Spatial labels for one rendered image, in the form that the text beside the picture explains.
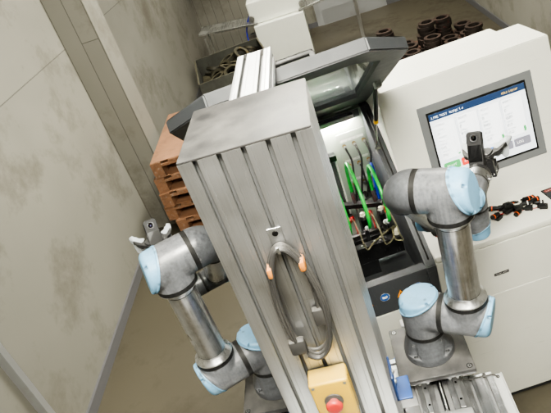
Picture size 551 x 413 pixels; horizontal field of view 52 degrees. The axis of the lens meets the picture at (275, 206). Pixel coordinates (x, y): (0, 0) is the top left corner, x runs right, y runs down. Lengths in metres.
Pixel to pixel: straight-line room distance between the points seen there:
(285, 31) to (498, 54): 5.54
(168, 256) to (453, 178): 0.73
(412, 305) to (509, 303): 0.95
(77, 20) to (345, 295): 3.78
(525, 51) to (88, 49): 3.26
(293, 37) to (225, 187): 6.81
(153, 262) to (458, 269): 0.79
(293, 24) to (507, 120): 5.54
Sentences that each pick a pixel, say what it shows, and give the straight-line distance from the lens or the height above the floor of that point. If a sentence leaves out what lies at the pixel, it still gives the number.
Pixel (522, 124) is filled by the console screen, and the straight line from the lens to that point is 2.49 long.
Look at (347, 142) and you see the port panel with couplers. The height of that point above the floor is 1.31.
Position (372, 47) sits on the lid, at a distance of 1.57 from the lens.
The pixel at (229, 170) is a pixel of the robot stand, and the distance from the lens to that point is 1.00.
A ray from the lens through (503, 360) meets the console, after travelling 2.78.
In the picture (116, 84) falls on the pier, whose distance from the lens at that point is 4.73.
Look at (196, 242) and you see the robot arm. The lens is 1.48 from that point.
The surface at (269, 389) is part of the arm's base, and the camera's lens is 1.84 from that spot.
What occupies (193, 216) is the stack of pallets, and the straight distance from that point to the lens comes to 4.67.
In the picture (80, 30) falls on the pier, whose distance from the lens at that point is 4.68.
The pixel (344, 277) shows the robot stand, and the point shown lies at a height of 1.69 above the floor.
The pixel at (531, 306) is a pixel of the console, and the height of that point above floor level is 0.57.
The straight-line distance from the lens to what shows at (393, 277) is 2.26.
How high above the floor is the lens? 2.41
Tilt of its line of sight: 30 degrees down
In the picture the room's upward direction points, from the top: 20 degrees counter-clockwise
